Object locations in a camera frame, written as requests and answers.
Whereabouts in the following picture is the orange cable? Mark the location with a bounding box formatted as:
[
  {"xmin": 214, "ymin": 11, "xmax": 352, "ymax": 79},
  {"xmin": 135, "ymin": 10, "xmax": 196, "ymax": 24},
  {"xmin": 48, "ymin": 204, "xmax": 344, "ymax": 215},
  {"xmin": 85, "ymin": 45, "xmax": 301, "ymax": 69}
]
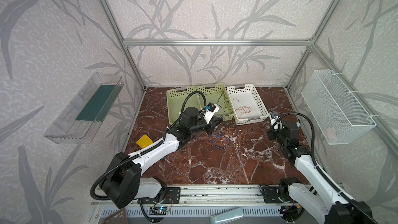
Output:
[{"xmin": 231, "ymin": 97, "xmax": 253, "ymax": 119}]

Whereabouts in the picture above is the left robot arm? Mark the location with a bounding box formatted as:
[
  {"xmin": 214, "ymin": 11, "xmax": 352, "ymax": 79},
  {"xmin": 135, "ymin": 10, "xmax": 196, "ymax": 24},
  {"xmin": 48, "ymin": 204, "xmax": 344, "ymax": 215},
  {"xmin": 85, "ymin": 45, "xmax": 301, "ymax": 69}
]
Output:
[{"xmin": 90, "ymin": 103, "xmax": 223, "ymax": 208}]

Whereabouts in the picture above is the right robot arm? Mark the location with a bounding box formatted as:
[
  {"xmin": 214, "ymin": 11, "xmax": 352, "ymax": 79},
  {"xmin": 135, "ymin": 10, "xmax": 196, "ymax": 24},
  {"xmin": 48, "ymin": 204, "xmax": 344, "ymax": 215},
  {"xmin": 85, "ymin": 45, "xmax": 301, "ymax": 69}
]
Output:
[{"xmin": 268, "ymin": 112, "xmax": 376, "ymax": 224}]

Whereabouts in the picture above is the left light green basket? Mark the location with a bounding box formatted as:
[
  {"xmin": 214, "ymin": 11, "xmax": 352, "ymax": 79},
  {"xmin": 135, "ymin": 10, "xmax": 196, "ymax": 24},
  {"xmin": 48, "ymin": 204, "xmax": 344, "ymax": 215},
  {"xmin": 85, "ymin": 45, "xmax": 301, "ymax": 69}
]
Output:
[{"xmin": 166, "ymin": 86, "xmax": 204, "ymax": 125}]

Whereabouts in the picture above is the light green basket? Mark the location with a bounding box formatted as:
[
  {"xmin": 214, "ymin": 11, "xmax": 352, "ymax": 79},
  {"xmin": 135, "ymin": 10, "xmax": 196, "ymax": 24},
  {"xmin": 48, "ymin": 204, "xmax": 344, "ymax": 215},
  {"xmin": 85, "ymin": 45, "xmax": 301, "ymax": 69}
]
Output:
[
  {"xmin": 197, "ymin": 83, "xmax": 234, "ymax": 121},
  {"xmin": 166, "ymin": 86, "xmax": 204, "ymax": 125}
]

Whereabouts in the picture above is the middle light green basket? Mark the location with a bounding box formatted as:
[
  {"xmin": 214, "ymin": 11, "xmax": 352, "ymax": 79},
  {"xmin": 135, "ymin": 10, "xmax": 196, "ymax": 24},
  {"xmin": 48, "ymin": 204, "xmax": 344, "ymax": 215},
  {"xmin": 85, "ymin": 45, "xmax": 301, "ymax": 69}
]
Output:
[{"xmin": 197, "ymin": 83, "xmax": 234, "ymax": 121}]

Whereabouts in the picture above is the white perforated basket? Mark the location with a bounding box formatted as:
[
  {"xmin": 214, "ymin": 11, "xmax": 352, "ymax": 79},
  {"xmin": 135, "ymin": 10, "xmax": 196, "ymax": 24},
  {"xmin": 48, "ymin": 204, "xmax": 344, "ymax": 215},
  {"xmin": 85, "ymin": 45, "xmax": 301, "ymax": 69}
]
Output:
[{"xmin": 226, "ymin": 84, "xmax": 269, "ymax": 125}]

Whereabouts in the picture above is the yellow scoop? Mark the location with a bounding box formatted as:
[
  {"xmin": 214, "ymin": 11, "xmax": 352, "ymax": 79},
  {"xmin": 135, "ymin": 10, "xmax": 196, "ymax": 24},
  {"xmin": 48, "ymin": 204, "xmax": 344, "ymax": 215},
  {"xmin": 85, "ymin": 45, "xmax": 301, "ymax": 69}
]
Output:
[{"xmin": 136, "ymin": 134, "xmax": 153, "ymax": 149}]

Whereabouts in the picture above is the light blue handheld device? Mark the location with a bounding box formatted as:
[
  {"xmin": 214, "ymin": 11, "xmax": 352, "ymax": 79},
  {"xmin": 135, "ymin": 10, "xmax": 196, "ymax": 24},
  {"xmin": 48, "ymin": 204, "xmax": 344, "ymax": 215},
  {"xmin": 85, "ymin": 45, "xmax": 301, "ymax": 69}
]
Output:
[{"xmin": 210, "ymin": 207, "xmax": 244, "ymax": 224}]

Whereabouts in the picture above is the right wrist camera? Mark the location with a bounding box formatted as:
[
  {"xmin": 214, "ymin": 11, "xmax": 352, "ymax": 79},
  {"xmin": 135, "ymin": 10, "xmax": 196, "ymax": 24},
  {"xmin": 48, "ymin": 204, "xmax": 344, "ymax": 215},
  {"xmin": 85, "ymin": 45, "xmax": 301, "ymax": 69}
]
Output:
[{"xmin": 269, "ymin": 112, "xmax": 283, "ymax": 131}]

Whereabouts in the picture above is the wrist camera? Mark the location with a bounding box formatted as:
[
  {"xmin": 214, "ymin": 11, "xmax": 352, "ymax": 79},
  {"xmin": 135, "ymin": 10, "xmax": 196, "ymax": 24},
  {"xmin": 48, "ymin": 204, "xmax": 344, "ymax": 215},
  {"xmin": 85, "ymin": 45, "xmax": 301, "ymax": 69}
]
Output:
[
  {"xmin": 269, "ymin": 112, "xmax": 283, "ymax": 131},
  {"xmin": 203, "ymin": 102, "xmax": 220, "ymax": 124}
]

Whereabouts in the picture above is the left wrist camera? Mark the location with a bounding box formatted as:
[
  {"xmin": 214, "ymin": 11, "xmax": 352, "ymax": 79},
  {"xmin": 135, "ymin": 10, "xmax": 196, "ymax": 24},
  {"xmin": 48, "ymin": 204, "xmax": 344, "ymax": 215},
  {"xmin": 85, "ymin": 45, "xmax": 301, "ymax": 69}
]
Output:
[{"xmin": 203, "ymin": 102, "xmax": 220, "ymax": 124}]

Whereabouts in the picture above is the white wire mesh basket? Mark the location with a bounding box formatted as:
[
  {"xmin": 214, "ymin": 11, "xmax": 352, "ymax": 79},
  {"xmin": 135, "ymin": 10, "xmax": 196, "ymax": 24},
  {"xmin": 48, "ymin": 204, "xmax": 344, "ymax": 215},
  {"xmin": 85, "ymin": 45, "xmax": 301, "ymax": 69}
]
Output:
[{"xmin": 302, "ymin": 69, "xmax": 377, "ymax": 145}]

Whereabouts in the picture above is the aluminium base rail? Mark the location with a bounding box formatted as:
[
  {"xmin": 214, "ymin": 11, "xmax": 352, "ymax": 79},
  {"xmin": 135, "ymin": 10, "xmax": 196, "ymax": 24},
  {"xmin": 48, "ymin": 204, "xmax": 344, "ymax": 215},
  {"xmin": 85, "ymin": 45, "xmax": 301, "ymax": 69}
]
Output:
[{"xmin": 83, "ymin": 184, "xmax": 355, "ymax": 217}]

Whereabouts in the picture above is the aluminium frame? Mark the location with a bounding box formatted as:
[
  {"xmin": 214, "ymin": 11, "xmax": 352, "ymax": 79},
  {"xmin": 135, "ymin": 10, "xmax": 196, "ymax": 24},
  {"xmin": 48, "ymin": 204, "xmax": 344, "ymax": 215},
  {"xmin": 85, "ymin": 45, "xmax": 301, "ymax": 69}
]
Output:
[{"xmin": 86, "ymin": 0, "xmax": 398, "ymax": 156}]

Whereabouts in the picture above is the clear plastic wall shelf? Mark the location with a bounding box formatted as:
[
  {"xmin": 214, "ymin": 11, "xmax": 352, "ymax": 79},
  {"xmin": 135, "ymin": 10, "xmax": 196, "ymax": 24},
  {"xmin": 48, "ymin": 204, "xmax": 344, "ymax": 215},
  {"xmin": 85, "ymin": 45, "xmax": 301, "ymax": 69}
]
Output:
[{"xmin": 44, "ymin": 72, "xmax": 124, "ymax": 144}]

